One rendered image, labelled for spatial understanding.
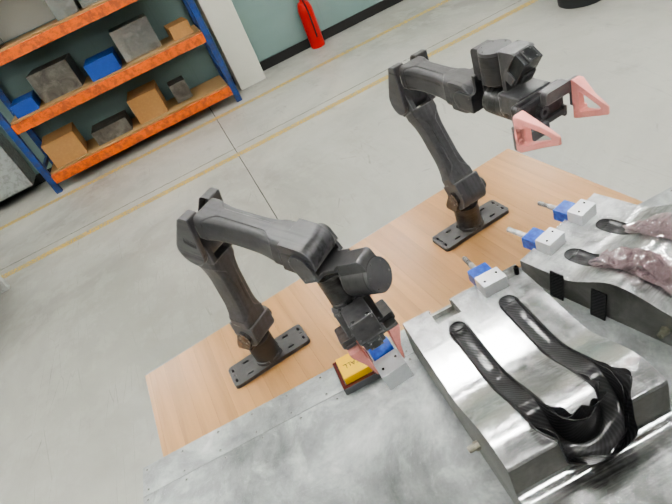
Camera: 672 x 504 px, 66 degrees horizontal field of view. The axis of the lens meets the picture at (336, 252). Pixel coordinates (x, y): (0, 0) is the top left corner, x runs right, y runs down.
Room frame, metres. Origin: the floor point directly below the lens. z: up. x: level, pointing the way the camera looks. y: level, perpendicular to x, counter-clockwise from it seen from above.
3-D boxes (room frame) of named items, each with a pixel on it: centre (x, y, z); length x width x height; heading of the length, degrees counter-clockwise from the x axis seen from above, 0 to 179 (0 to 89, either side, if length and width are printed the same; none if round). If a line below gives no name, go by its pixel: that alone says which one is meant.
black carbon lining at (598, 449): (0.51, -0.22, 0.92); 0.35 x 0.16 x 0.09; 4
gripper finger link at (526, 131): (0.69, -0.38, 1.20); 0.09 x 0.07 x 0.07; 12
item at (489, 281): (0.77, -0.25, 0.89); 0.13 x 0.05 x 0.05; 4
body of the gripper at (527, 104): (0.76, -0.40, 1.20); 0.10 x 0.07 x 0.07; 102
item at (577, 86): (0.70, -0.45, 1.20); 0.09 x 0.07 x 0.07; 12
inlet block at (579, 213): (0.87, -0.50, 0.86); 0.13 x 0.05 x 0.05; 21
